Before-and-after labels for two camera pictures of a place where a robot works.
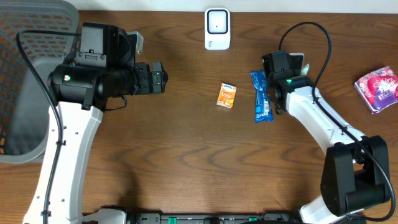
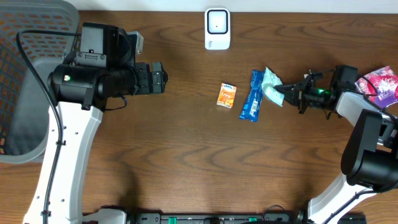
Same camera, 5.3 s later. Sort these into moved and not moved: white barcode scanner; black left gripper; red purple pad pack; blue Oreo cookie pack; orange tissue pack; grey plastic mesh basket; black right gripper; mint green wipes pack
Moved: mint green wipes pack; black right gripper; blue Oreo cookie pack
Not moved: grey plastic mesh basket; red purple pad pack; black left gripper; orange tissue pack; white barcode scanner
